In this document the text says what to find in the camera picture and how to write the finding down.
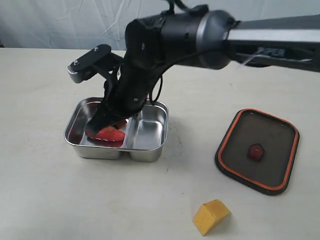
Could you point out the stainless steel lunch box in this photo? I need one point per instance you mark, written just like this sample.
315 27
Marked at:
145 133

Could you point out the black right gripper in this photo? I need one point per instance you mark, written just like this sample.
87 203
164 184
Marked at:
140 69

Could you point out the dark transparent box lid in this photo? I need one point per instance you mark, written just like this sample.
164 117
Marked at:
258 150

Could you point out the yellow toy cheese wedge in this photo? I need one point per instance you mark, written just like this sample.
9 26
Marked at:
209 215

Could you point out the red toy sausage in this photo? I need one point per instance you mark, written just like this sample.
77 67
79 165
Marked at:
109 134

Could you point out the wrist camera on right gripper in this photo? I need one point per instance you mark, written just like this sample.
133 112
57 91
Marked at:
86 66

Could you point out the blue backdrop cloth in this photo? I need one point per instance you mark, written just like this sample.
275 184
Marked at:
83 24

